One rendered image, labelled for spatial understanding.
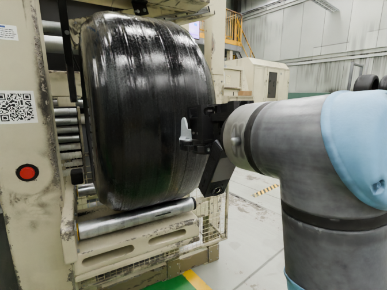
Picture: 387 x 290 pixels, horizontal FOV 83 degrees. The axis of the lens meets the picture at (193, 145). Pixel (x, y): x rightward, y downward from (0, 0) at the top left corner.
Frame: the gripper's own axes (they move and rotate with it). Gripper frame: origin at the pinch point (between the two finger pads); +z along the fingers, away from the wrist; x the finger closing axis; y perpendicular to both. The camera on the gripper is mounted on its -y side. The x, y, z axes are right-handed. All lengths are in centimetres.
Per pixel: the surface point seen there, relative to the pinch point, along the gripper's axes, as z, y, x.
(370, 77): 189, 69, -501
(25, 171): 21.9, -5.6, 33.3
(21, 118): 20.8, 7.3, 32.5
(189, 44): 5.5, 23.0, -4.9
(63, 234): 12.5, -19.6, 26.3
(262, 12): 891, 557, -919
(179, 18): 55, 52, -26
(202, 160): 3.5, -5.4, -5.9
